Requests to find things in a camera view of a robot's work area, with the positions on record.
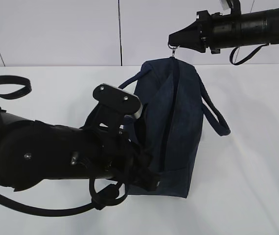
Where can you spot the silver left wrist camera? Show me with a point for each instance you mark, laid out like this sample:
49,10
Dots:
119,100

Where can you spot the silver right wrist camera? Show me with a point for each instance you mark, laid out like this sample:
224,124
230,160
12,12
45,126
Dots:
233,5

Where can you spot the navy blue lunch bag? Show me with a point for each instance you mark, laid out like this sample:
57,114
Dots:
175,104

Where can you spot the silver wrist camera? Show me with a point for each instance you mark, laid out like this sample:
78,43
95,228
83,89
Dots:
119,100
233,5

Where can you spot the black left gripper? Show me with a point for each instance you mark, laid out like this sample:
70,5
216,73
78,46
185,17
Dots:
126,161

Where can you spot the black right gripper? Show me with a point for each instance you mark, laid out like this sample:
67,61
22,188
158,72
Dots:
198,36

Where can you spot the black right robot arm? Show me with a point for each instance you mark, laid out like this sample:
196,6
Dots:
217,31

